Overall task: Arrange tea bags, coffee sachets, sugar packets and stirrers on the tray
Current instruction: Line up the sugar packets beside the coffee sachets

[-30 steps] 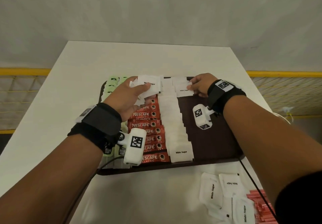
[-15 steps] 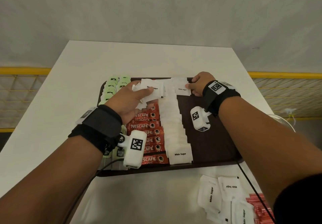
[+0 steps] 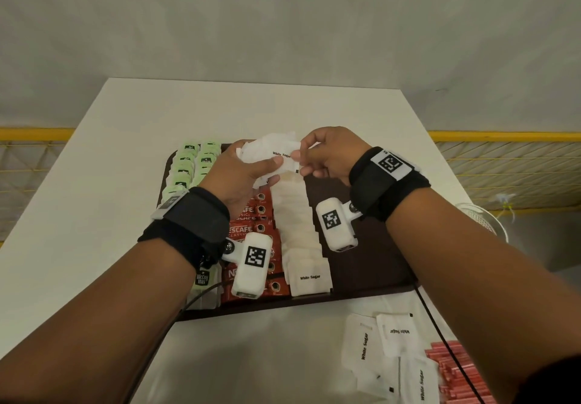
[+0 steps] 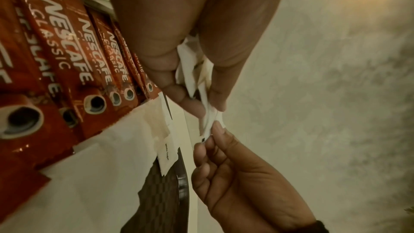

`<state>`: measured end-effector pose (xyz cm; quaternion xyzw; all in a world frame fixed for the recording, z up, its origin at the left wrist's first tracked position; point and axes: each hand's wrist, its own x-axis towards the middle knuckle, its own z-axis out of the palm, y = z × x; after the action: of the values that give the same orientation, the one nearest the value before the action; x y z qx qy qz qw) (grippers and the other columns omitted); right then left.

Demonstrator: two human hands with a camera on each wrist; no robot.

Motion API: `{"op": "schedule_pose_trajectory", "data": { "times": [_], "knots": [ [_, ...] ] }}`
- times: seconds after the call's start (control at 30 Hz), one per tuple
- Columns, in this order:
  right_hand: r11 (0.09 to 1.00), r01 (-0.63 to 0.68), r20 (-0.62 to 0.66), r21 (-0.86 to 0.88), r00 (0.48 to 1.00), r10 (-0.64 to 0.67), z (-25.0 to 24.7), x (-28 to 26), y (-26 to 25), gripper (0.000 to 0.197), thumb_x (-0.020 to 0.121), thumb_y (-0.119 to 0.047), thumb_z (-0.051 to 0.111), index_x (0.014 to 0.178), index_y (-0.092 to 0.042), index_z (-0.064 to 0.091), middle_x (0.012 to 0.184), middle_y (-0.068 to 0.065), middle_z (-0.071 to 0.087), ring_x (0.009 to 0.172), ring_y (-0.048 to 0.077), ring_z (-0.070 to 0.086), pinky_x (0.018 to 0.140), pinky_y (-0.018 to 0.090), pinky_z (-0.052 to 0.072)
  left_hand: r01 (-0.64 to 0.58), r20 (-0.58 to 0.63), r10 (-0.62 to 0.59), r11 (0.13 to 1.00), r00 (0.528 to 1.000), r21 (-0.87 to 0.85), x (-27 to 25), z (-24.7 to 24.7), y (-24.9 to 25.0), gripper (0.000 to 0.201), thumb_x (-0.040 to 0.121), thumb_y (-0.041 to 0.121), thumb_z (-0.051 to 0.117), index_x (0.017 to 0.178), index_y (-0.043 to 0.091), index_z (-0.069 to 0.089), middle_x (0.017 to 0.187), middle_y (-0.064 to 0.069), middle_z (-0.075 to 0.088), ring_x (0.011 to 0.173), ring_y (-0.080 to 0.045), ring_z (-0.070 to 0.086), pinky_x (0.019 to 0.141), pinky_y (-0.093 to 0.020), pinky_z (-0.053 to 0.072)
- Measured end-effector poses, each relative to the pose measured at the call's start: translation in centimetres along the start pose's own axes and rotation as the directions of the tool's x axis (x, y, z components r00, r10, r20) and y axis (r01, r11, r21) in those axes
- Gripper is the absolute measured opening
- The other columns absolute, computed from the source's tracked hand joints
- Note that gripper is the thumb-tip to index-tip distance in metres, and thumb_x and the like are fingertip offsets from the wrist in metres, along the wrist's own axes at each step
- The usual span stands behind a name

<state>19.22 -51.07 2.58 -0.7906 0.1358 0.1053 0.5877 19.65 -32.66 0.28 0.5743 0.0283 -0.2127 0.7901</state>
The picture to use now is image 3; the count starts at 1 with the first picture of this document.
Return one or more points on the person's right hand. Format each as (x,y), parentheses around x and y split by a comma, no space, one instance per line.
(336,154)

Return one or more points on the person's left hand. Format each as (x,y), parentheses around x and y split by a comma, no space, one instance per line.
(231,181)

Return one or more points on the row of tea bags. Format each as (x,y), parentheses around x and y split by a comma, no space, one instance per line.
(181,165)
(209,156)

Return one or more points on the row of red Nescafe sachets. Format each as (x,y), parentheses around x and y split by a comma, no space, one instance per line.
(254,210)

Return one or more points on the brown tray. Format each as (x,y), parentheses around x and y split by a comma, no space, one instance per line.
(372,263)

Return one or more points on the clear patterned glass cup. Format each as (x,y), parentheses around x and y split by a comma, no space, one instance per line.
(485,219)

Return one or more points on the pile of white sugar sachets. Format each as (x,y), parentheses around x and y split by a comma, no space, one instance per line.
(363,344)

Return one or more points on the pile of red stirrer sticks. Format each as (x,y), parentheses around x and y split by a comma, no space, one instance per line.
(454,372)

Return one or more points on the person's left forearm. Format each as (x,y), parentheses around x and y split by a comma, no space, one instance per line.
(91,326)

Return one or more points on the person's right forearm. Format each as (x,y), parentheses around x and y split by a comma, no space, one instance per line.
(485,290)

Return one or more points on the person's dark sleeve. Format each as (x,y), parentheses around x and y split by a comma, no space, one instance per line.
(554,385)

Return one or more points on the black left wristband with markers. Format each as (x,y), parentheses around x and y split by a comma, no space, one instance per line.
(195,226)

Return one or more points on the black wristband with markers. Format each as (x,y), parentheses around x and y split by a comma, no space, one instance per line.
(195,226)
(386,190)

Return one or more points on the black right wristband with markers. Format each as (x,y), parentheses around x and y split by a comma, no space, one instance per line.
(386,190)

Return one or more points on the yellow mesh railing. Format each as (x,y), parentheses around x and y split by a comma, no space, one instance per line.
(32,176)
(508,172)

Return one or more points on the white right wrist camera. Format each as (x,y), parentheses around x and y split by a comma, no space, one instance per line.
(336,226)

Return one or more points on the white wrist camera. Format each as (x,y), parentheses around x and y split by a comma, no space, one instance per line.
(252,267)
(336,226)

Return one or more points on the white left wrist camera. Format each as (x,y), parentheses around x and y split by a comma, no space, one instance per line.
(252,267)

